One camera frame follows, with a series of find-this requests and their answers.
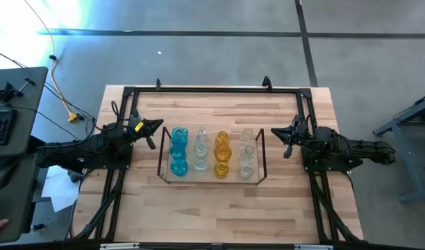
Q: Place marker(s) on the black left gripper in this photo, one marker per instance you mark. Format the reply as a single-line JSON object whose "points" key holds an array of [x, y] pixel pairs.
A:
{"points": [[143, 133]]}

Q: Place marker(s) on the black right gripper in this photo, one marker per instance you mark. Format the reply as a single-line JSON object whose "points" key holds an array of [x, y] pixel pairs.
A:
{"points": [[302, 134]]}

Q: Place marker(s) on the tall embossed blue glass vase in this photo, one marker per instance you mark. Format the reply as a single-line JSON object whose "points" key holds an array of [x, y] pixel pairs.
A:
{"points": [[179, 135]]}

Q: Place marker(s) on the round blue glass vase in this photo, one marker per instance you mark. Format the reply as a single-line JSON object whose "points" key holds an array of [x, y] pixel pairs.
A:
{"points": [[177, 152]]}

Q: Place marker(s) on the conical clear glass vase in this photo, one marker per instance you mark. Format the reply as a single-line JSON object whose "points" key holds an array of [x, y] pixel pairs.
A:
{"points": [[247, 134]]}

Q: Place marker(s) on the twisted clear glass vase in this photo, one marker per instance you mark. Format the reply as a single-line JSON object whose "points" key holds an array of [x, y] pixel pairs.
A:
{"points": [[248, 152]]}

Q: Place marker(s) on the tall diamond-cut clear vase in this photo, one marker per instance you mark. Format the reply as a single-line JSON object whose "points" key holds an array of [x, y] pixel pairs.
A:
{"points": [[201, 134]]}

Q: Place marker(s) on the short blue glass vase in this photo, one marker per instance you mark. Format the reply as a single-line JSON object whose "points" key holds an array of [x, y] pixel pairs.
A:
{"points": [[179, 168]]}

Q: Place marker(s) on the short clear glass vase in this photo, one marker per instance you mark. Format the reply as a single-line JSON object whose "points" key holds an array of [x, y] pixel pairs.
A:
{"points": [[246, 171]]}

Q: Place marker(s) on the round clear glass vase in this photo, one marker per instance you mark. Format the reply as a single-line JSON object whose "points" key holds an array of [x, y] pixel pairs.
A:
{"points": [[201, 151]]}

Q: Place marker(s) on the ribbed clear glass jar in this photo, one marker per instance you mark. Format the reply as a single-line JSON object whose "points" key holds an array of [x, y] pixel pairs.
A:
{"points": [[201, 166]]}

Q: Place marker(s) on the ribbed yellow glass vase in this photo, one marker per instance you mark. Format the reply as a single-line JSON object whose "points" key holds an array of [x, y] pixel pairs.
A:
{"points": [[222, 139]]}

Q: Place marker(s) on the honeycomb yellow glass vase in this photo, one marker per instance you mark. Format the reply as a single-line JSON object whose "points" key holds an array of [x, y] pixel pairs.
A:
{"points": [[223, 153]]}

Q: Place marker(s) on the wide yellow glass jar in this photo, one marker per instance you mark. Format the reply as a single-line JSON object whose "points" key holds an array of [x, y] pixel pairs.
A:
{"points": [[221, 169]]}

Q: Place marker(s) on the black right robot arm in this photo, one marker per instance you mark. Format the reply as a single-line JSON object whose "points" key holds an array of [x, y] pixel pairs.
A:
{"points": [[365, 152]]}

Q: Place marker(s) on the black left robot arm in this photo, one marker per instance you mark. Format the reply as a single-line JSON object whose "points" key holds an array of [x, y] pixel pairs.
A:
{"points": [[77, 149]]}

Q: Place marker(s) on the white paper sheet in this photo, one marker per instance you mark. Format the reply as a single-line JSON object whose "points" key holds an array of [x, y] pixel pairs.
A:
{"points": [[59, 189]]}

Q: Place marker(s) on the dark grey desk top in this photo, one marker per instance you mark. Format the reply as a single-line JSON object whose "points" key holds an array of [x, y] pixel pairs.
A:
{"points": [[14, 215], [28, 104]]}

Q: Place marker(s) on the black desk clamp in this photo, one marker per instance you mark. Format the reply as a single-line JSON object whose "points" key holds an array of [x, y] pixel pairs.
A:
{"points": [[7, 93]]}

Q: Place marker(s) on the black computer keyboard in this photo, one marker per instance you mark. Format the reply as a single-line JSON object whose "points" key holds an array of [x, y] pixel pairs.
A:
{"points": [[0, 126]]}

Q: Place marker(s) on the black computer mouse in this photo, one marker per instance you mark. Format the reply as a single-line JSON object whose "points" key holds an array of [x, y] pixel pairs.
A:
{"points": [[4, 172]]}

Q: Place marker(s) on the black upright frame bracket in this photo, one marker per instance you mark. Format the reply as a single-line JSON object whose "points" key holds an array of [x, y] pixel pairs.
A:
{"points": [[267, 82], [158, 83]]}

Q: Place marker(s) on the black aluminium table frame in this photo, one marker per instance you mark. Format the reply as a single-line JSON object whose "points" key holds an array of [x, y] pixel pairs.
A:
{"points": [[240, 90]]}

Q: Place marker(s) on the white table edge bracket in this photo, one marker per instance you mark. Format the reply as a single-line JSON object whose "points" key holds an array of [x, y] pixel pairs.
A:
{"points": [[313, 247], [118, 246]]}

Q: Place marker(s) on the grey metal table frame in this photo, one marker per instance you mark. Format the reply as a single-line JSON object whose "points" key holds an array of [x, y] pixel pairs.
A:
{"points": [[410, 166]]}

